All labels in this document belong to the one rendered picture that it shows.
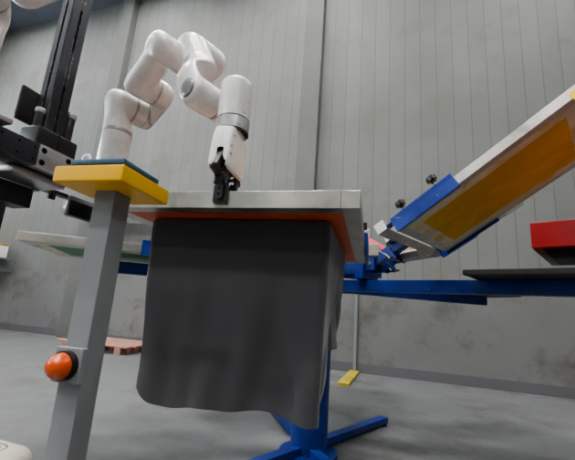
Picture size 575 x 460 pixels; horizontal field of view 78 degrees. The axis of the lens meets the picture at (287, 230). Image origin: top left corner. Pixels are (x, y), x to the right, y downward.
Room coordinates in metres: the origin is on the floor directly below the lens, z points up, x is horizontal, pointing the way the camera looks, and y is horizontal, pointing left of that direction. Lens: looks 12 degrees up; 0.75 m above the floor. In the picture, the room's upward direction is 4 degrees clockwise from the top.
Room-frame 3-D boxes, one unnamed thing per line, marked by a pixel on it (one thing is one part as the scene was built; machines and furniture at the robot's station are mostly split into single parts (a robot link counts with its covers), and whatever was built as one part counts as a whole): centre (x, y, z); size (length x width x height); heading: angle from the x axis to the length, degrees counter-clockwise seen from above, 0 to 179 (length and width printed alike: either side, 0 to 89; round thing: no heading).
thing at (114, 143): (1.13, 0.62, 1.21); 0.16 x 0.13 x 0.15; 71
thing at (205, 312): (0.83, 0.12, 0.74); 0.45 x 0.03 x 0.43; 76
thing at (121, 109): (1.13, 0.60, 1.37); 0.13 x 0.10 x 0.16; 141
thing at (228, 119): (0.75, 0.14, 1.15); 0.09 x 0.07 x 0.03; 166
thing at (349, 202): (1.11, 0.05, 0.97); 0.79 x 0.58 x 0.04; 166
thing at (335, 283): (1.01, -0.13, 0.74); 0.46 x 0.04 x 0.42; 166
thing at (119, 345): (5.45, 2.45, 0.05); 1.21 x 0.82 x 0.11; 71
